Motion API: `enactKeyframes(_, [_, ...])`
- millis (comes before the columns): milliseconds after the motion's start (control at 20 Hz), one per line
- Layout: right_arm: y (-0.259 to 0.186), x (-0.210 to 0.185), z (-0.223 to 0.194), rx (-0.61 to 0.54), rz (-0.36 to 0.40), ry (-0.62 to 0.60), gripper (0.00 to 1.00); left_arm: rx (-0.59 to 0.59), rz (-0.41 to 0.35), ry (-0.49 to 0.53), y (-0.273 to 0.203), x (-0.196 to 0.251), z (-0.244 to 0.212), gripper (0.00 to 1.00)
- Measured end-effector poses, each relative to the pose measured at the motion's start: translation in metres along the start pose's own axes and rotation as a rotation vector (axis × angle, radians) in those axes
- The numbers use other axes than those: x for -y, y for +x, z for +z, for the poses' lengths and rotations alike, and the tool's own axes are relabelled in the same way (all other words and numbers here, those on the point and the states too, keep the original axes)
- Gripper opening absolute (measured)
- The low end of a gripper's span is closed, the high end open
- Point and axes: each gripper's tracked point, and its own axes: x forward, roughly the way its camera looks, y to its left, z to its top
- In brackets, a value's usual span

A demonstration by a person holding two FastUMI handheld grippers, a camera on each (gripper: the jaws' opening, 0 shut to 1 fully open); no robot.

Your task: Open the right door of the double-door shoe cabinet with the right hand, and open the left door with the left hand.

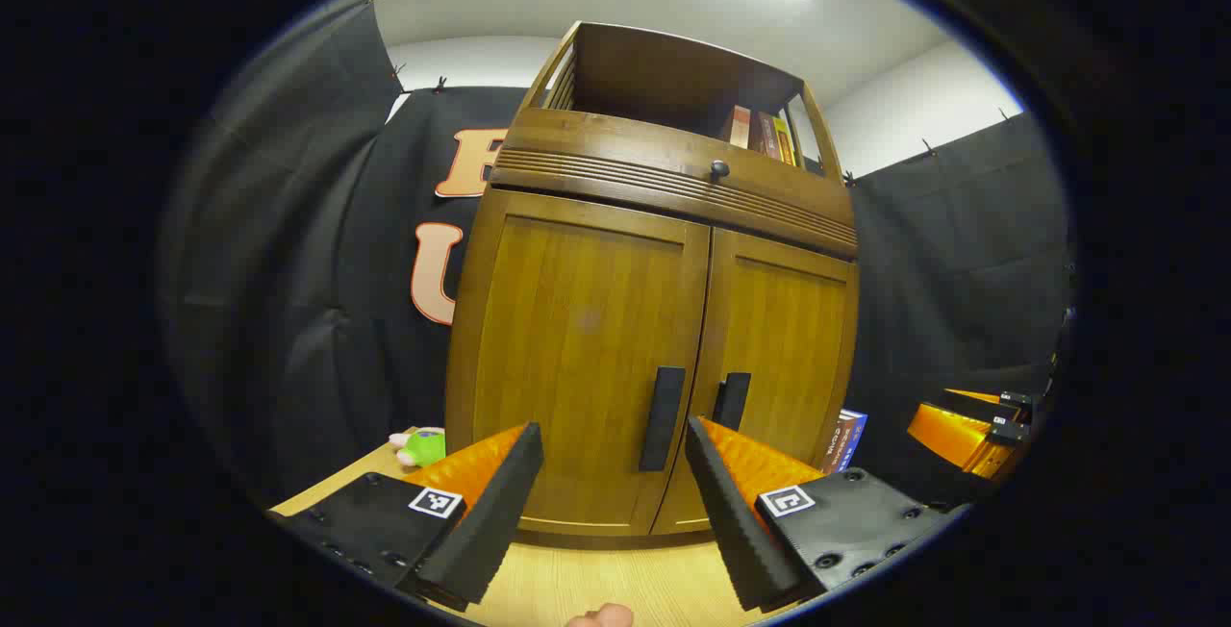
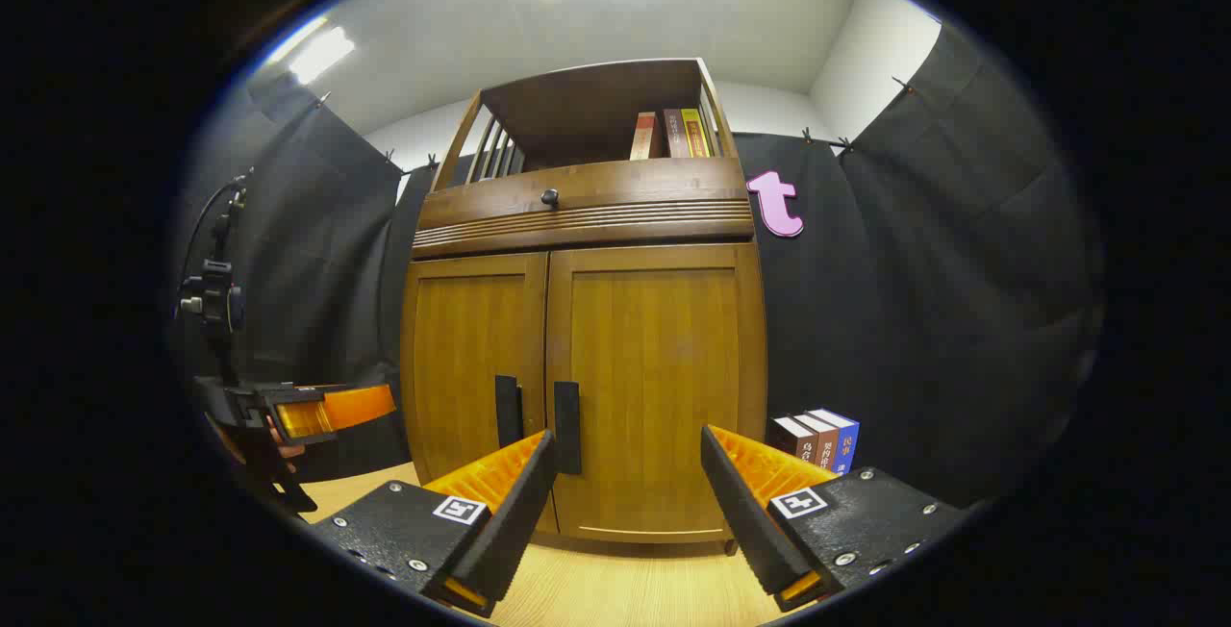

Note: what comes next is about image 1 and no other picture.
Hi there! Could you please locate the wooden shoe cabinet door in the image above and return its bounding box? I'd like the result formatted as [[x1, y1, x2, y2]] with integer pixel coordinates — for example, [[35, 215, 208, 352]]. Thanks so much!
[[654, 228, 857, 537], [469, 189, 711, 537]]

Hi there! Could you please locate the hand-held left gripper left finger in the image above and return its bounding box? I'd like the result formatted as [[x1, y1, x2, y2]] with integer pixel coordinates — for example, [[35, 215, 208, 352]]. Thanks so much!
[[271, 422, 545, 613]]

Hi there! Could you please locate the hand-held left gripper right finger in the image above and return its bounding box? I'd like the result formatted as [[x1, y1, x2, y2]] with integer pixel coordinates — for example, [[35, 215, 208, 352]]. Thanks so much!
[[684, 415, 970, 614]]

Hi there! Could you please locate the blue box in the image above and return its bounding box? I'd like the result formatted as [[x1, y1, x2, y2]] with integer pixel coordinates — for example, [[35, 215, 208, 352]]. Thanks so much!
[[822, 409, 868, 474]]

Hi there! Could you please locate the wooden double-door shoe cabinet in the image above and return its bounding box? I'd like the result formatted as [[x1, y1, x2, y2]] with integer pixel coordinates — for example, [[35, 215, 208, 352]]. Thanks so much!
[[444, 21, 860, 549]]

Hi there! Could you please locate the black backdrop cloth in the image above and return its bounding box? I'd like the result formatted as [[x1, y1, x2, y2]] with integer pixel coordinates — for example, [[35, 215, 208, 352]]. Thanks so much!
[[159, 0, 1073, 513]]

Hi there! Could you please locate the wooden drawer with black knob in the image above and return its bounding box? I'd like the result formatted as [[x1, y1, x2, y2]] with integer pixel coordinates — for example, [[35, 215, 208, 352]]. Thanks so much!
[[490, 108, 859, 258]]

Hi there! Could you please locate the green plush toy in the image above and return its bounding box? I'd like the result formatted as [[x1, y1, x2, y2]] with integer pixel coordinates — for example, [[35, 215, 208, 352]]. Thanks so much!
[[389, 427, 448, 468]]

